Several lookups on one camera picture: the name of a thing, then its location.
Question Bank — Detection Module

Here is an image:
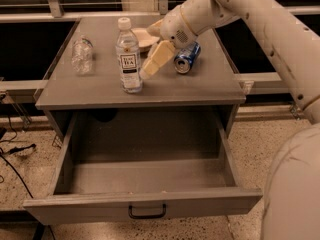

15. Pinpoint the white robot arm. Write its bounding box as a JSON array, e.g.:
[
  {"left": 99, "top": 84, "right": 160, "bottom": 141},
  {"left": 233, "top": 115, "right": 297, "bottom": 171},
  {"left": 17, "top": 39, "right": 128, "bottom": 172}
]
[{"left": 140, "top": 0, "right": 320, "bottom": 240}]

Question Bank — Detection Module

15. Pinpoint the clear tea bottle white cap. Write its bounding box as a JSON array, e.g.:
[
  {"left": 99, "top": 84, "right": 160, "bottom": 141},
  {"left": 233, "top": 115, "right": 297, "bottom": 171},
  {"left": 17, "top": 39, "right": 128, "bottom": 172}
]
[{"left": 116, "top": 17, "right": 143, "bottom": 93}]

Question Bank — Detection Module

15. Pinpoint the black floor cable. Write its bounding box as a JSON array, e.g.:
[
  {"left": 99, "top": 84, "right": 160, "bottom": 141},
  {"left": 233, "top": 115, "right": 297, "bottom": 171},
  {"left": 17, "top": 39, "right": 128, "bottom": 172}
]
[{"left": 0, "top": 93, "right": 38, "bottom": 199}]

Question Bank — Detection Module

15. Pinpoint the black drawer handle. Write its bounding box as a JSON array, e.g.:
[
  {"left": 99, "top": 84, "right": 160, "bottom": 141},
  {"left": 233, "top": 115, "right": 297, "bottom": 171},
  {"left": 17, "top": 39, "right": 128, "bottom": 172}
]
[{"left": 128, "top": 204, "right": 167, "bottom": 220}]

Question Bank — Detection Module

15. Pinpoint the grey cabinet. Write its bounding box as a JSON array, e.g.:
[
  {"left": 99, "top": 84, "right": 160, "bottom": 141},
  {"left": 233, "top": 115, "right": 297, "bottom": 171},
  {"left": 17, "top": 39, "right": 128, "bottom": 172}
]
[{"left": 34, "top": 15, "right": 247, "bottom": 140}]

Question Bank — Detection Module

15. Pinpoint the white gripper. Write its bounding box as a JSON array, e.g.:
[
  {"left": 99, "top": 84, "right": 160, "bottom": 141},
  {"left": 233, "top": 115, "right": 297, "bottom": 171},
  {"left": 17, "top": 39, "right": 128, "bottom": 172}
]
[{"left": 139, "top": 6, "right": 197, "bottom": 80}]

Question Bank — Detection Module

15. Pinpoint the white paper bowl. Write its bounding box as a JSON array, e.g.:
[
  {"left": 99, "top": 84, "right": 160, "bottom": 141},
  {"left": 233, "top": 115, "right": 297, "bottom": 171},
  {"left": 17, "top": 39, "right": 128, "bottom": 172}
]
[{"left": 132, "top": 28, "right": 159, "bottom": 53}]

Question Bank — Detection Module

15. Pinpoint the grey open top drawer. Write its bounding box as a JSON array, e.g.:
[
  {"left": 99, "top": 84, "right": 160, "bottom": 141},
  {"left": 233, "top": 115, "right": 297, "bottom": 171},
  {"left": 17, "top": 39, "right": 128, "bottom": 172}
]
[{"left": 24, "top": 110, "right": 262, "bottom": 225}]

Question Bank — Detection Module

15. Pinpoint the crushed clear plastic bottle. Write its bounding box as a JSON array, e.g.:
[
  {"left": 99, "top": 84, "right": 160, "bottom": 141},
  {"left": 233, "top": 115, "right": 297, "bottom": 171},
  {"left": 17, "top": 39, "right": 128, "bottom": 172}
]
[{"left": 71, "top": 36, "right": 94, "bottom": 76}]

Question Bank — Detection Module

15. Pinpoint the metal window railing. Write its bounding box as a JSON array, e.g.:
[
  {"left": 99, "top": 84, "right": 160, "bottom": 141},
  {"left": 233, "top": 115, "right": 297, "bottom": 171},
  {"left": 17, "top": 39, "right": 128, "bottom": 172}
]
[{"left": 0, "top": 0, "right": 320, "bottom": 23}]

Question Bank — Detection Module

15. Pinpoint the blue soda can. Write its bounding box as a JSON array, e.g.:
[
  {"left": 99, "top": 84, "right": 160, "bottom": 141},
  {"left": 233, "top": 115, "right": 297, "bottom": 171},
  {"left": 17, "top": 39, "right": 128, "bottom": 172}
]
[{"left": 174, "top": 42, "right": 201, "bottom": 74}]

